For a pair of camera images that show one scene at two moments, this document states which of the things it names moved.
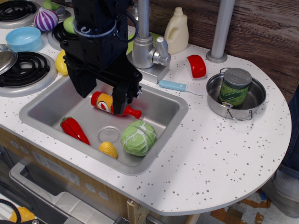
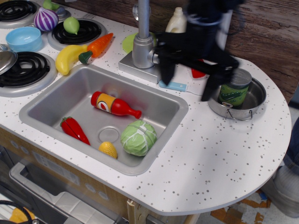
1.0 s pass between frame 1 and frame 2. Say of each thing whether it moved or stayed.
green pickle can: stayed
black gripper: moved
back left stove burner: stayed
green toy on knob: stayed
